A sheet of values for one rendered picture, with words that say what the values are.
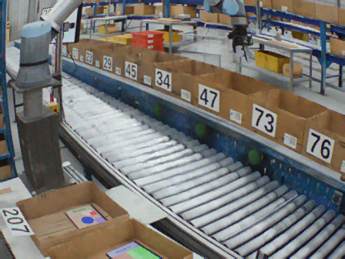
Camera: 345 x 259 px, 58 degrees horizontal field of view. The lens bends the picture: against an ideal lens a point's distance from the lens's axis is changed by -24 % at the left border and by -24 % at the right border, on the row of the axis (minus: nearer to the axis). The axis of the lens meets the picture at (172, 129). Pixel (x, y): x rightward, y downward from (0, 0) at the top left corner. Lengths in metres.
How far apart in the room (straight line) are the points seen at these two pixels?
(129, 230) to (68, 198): 0.32
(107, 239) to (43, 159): 0.52
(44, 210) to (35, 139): 0.31
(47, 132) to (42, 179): 0.22
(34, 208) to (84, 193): 0.26
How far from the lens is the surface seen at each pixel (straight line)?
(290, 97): 1.98
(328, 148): 1.53
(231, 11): 1.69
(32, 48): 1.46
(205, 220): 1.41
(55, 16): 1.65
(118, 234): 1.24
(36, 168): 1.58
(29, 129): 1.51
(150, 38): 7.22
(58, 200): 1.45
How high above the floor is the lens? 1.56
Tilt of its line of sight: 22 degrees down
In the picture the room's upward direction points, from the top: straight up
